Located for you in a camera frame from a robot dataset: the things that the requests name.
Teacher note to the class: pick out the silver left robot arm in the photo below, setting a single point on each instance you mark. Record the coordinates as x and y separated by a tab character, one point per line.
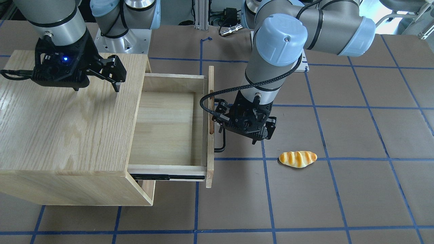
283	29

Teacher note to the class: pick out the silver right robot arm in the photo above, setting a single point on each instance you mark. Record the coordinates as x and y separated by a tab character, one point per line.
62	21

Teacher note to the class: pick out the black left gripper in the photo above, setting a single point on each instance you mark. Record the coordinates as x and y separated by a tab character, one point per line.
271	124

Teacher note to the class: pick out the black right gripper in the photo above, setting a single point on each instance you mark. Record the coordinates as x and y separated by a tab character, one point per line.
89	52

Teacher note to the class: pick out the toy bread roll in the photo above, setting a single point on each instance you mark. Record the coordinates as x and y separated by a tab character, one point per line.
297	159

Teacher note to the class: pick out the light wooden drawer cabinet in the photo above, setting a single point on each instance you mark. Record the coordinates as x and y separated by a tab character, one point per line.
66	147

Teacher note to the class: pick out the black power adapter box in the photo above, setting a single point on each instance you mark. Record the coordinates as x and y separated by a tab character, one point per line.
230	14

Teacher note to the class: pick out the aluminium frame post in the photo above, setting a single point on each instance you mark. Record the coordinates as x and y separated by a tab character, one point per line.
201	14

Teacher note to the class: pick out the silver cable connector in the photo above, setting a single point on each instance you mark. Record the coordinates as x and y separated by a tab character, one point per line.
230	30

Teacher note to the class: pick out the black metal drawer handle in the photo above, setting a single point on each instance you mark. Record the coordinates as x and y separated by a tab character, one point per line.
222	135

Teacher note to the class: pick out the wooden drawer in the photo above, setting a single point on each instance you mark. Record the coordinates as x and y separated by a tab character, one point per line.
173	137

